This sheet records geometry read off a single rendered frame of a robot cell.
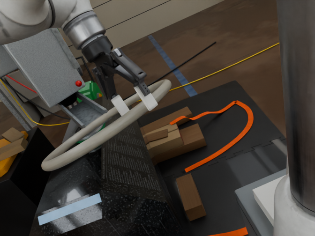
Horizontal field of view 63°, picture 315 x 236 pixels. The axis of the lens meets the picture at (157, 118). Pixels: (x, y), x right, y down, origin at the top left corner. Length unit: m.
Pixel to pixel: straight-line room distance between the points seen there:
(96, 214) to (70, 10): 0.85
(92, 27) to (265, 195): 0.67
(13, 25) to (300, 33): 0.47
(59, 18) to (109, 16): 5.56
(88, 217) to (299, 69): 1.07
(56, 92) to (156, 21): 5.11
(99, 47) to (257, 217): 0.66
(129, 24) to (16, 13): 5.74
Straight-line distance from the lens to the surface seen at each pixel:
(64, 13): 0.66
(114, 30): 6.25
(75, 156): 0.67
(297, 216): 0.48
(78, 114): 1.31
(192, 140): 2.29
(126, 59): 0.62
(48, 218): 1.32
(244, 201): 0.92
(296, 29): 0.29
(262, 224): 0.87
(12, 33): 0.58
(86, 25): 0.66
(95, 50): 0.65
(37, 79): 1.36
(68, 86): 1.40
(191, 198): 1.84
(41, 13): 0.57
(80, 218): 1.25
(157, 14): 6.31
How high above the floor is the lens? 1.54
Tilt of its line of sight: 31 degrees down
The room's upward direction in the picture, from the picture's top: 25 degrees counter-clockwise
